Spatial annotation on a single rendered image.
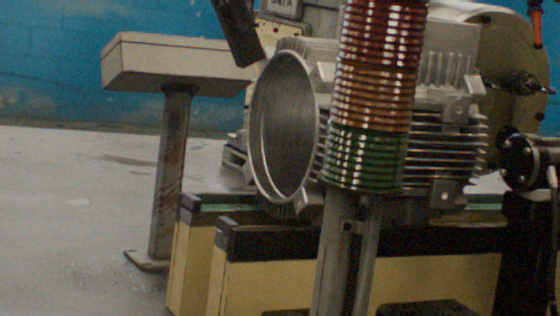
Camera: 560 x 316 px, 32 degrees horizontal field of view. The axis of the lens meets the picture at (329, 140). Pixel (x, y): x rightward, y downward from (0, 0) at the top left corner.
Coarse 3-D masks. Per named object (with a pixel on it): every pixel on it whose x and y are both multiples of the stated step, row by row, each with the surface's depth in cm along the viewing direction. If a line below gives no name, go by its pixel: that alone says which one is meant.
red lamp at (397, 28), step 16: (352, 0) 67; (368, 0) 66; (384, 0) 66; (352, 16) 67; (368, 16) 66; (384, 16) 66; (400, 16) 66; (416, 16) 67; (352, 32) 67; (368, 32) 66; (384, 32) 66; (400, 32) 66; (416, 32) 67; (352, 48) 67; (368, 48) 66; (384, 48) 66; (400, 48) 66; (416, 48) 67; (384, 64) 66; (400, 64) 67; (416, 64) 68
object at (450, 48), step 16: (336, 32) 108; (432, 32) 102; (448, 32) 103; (464, 32) 104; (480, 32) 105; (432, 48) 102; (448, 48) 103; (464, 48) 104; (432, 64) 102; (448, 64) 103; (464, 64) 105; (432, 80) 103; (448, 80) 104
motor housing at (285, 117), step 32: (288, 64) 105; (256, 96) 107; (288, 96) 109; (320, 96) 95; (416, 96) 101; (256, 128) 108; (288, 128) 110; (320, 128) 94; (416, 128) 100; (256, 160) 107; (288, 160) 109; (320, 160) 95; (416, 160) 100; (448, 160) 101; (480, 160) 103; (288, 192) 105; (416, 192) 101
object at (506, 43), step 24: (432, 0) 148; (480, 24) 138; (504, 24) 140; (528, 24) 143; (480, 48) 138; (504, 48) 141; (528, 48) 143; (480, 72) 136; (504, 72) 142; (528, 72) 144; (504, 96) 143; (528, 96) 141; (480, 120) 141; (504, 120) 144; (528, 120) 146
